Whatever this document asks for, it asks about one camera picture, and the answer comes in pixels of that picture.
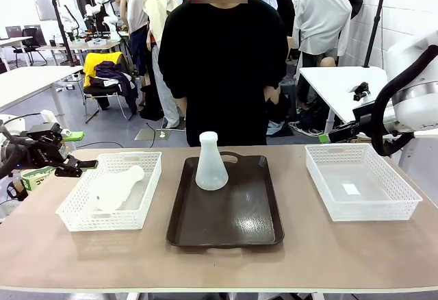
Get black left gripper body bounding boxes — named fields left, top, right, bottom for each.
left=25, top=123, right=70, bottom=171

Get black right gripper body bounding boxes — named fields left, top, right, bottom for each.
left=345, top=105, right=376, bottom=138

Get translucent white conical flask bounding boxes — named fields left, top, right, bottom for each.
left=87, top=165, right=146, bottom=212
left=194, top=131, right=229, bottom=192

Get person's left hand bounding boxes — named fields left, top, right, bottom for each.
left=264, top=86, right=282, bottom=105

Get green and white carton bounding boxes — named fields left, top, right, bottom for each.
left=21, top=166, right=55, bottom=193

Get white perforated plastic basket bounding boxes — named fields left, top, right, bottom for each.
left=55, top=151, right=163, bottom=232
left=305, top=143, right=424, bottom=223

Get white table with rounded corner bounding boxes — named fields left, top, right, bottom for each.
left=298, top=66, right=391, bottom=134

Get brown tape roll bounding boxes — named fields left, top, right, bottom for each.
left=6, top=178, right=30, bottom=202

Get large white table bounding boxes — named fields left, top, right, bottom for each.
left=0, top=66, right=86, bottom=133

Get white paper sheet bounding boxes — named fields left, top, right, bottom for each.
left=116, top=173, right=154, bottom=211

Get yellow garment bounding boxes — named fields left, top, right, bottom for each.
left=83, top=52, right=123, bottom=88

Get wooden background table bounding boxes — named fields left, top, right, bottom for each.
left=36, top=40, right=121, bottom=65

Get black tripod stand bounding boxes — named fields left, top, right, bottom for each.
left=47, top=0, right=81, bottom=67
left=362, top=0, right=389, bottom=68

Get black office chair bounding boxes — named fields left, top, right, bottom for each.
left=12, top=27, right=47, bottom=66

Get white background desk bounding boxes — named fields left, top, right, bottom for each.
left=0, top=36, right=34, bottom=71

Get mannequin with white shirt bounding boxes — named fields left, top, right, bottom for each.
left=293, top=0, right=353, bottom=68

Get dark brown plastic tray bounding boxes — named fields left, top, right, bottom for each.
left=166, top=151, right=285, bottom=249

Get person in black sweater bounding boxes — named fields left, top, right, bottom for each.
left=158, top=0, right=290, bottom=148

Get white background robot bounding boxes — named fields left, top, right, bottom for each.
left=84, top=0, right=121, bottom=40

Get white board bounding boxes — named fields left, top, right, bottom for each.
left=29, top=0, right=57, bottom=22

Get mannequin with white tank top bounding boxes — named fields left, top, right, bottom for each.
left=119, top=0, right=151, bottom=87

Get mannequin with cream jacket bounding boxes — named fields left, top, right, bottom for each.
left=142, top=0, right=182, bottom=129

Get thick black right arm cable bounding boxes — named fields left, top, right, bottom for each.
left=371, top=45, right=438, bottom=158

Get white floor cables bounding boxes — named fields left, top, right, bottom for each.
left=289, top=120, right=330, bottom=138

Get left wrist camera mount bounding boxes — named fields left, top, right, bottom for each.
left=40, top=110, right=61, bottom=126

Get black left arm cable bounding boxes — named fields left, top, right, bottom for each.
left=0, top=113, right=42, bottom=181

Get black metal frame chair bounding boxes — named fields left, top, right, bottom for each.
left=83, top=84, right=138, bottom=125

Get grey mannequin base plate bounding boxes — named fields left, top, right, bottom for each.
left=134, top=127, right=172, bottom=142

